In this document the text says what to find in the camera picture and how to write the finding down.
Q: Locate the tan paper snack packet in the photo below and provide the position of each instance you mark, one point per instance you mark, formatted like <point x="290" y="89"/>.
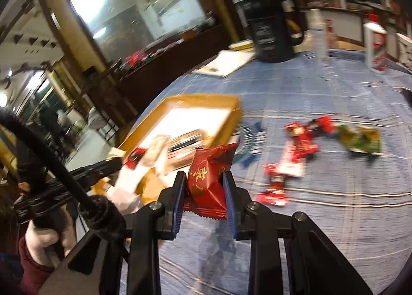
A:
<point x="151" y="188"/>

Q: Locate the white liquor bottle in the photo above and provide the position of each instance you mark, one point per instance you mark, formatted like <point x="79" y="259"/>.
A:
<point x="375" y="47"/>

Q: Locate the white patterned paper cup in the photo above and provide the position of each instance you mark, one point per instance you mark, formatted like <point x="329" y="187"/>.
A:
<point x="404" y="50"/>

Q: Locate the green pea snack packet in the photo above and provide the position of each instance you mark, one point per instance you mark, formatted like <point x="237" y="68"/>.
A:
<point x="347" y="132"/>
<point x="368" y="141"/>

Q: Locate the brown clear snack packet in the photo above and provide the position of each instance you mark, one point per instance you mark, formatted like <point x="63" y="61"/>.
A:
<point x="188" y="142"/>

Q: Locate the person's left hand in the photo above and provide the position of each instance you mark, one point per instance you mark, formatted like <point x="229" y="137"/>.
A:
<point x="40" y="240"/>

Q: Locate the golden cardboard box tray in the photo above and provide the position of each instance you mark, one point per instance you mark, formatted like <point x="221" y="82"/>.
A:
<point x="199" y="102"/>

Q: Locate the yellow book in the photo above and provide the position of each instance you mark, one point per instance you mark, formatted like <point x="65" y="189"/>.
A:
<point x="241" y="45"/>

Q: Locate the blue checked tablecloth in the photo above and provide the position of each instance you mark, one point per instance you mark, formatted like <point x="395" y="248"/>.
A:
<point x="338" y="217"/>

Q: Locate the small red black snack packet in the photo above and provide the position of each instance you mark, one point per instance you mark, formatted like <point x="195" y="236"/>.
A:
<point x="135" y="157"/>

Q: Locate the long red snack packet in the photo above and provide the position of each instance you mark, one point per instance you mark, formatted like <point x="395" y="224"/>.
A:
<point x="301" y="140"/>

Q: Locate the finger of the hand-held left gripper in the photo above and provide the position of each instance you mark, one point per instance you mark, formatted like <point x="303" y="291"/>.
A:
<point x="99" y="166"/>

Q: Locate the dark wooden sideboard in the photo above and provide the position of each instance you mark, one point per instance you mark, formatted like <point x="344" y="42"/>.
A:
<point x="167" y="63"/>

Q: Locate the person's left forearm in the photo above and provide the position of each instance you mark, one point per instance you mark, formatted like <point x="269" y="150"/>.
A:
<point x="30" y="272"/>

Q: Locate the white notebook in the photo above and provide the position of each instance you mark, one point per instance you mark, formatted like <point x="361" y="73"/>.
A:
<point x="225" y="63"/>

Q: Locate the red black candy packet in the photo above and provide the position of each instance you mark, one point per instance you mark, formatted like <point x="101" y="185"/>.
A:
<point x="323" y="123"/>

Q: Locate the beige biscuit packet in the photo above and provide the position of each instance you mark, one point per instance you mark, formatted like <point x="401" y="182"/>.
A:
<point x="159" y="153"/>

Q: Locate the clear spray bottle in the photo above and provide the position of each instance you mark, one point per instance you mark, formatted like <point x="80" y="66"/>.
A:
<point x="319" y="37"/>

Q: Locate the large dark red snack packet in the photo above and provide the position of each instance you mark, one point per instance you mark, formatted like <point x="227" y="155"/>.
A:
<point x="209" y="179"/>

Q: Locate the black electric kettle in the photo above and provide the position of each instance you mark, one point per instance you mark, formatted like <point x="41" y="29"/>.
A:
<point x="268" y="28"/>

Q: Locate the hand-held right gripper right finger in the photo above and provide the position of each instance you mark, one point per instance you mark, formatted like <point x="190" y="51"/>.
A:
<point x="230" y="206"/>

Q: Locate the red packet with pale label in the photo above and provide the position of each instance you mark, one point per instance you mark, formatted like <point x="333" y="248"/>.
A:
<point x="273" y="197"/>

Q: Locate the white red snack packet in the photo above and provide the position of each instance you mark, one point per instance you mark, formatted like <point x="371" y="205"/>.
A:
<point x="289" y="168"/>

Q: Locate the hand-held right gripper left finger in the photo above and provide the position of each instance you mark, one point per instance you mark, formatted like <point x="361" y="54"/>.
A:
<point x="178" y="209"/>

